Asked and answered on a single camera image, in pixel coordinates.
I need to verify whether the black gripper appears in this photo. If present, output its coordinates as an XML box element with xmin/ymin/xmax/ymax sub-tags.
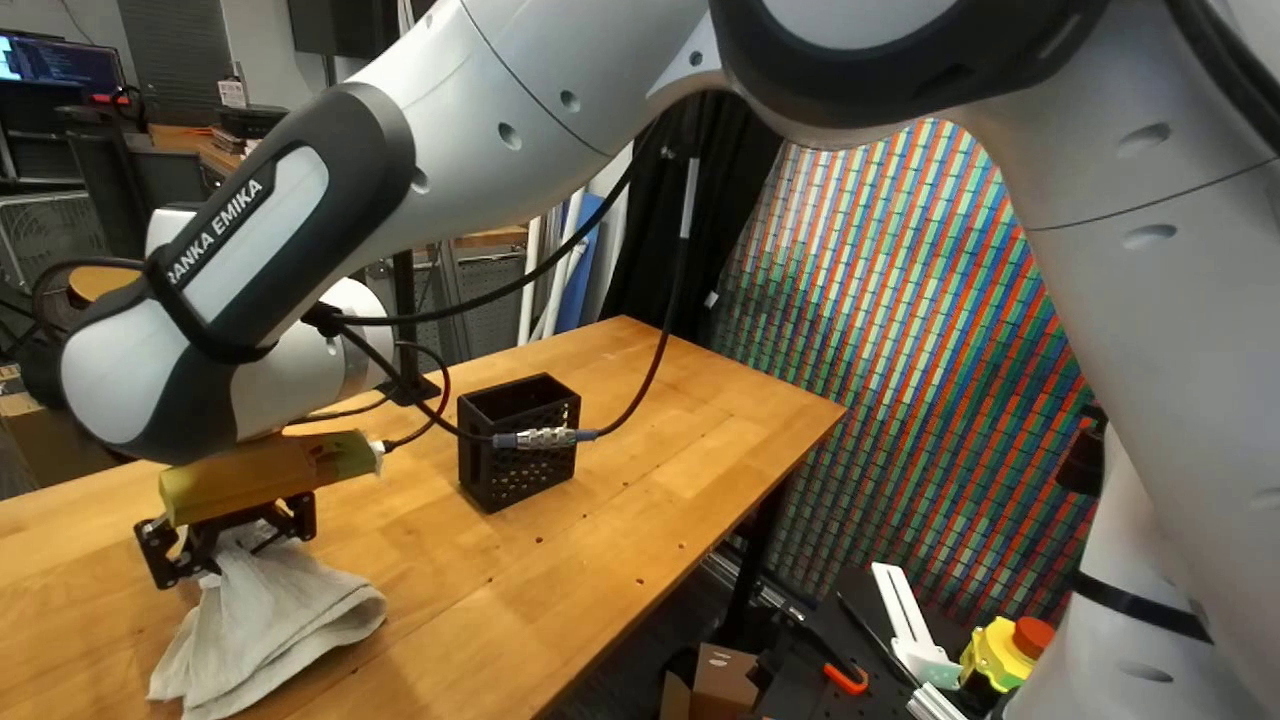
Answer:
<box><xmin>133</xmin><ymin>489</ymin><xmax>324</xmax><ymax>594</ymax></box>

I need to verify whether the white towel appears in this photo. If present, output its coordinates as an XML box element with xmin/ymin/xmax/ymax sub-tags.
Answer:
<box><xmin>144</xmin><ymin>521</ymin><xmax>391</xmax><ymax>720</ymax></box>

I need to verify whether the black perforated basket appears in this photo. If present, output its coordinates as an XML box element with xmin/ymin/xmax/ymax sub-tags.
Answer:
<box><xmin>455</xmin><ymin>372</ymin><xmax>585</xmax><ymax>517</ymax></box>

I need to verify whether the black pole stand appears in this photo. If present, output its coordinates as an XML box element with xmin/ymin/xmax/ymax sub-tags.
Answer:
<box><xmin>374</xmin><ymin>244</ymin><xmax>449</xmax><ymax>409</ymax></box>

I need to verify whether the black equipment rack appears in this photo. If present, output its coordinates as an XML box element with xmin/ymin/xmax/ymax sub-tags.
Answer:
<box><xmin>0</xmin><ymin>78</ymin><xmax>151</xmax><ymax>274</ymax></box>

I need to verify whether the blue lit monitor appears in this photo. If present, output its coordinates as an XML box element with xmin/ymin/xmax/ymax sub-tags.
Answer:
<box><xmin>0</xmin><ymin>31</ymin><xmax>133</xmax><ymax>97</ymax></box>

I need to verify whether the brown cardboard box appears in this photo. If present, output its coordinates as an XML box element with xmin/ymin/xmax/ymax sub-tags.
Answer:
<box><xmin>659</xmin><ymin>642</ymin><xmax>762</xmax><ymax>720</ymax></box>

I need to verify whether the black table leg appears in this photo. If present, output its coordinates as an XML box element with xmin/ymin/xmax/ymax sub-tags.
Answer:
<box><xmin>724</xmin><ymin>454</ymin><xmax>803</xmax><ymax>657</ymax></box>

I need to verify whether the black fabric panel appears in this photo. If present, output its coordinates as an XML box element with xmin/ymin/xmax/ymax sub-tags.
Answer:
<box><xmin>614</xmin><ymin>91</ymin><xmax>793</xmax><ymax>353</ymax></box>

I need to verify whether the colourful striped curtain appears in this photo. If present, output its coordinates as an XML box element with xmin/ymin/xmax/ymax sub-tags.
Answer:
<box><xmin>703</xmin><ymin>114</ymin><xmax>1112</xmax><ymax>631</ymax></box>

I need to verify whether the yellow green plastic object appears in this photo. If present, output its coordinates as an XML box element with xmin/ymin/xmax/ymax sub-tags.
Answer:
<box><xmin>959</xmin><ymin>612</ymin><xmax>1037</xmax><ymax>695</ymax></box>

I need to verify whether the red round cap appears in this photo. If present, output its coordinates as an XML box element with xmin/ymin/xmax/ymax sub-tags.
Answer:
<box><xmin>1011</xmin><ymin>612</ymin><xmax>1061</xmax><ymax>659</ymax></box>

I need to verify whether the tan green wrist camera box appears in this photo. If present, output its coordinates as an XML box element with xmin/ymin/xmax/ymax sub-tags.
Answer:
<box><xmin>156</xmin><ymin>427</ymin><xmax>382</xmax><ymax>527</ymax></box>

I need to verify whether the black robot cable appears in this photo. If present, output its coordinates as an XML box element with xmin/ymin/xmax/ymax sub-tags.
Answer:
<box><xmin>23</xmin><ymin>131</ymin><xmax>712</xmax><ymax>455</ymax></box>

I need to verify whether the orange handled tool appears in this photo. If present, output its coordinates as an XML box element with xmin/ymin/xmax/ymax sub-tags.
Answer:
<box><xmin>782</xmin><ymin>623</ymin><xmax>872</xmax><ymax>699</ymax></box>

